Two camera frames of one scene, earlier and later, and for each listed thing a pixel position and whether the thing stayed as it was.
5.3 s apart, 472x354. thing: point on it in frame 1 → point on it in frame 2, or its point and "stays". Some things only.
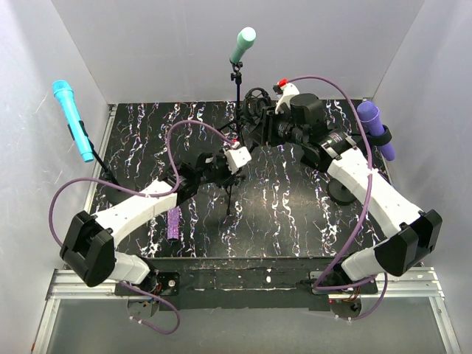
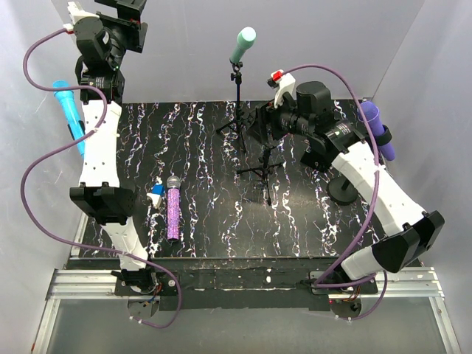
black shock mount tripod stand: (228, 189) → (264, 170)
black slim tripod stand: (237, 78) stays
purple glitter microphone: (173, 219) stays
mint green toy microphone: (245, 36) stays
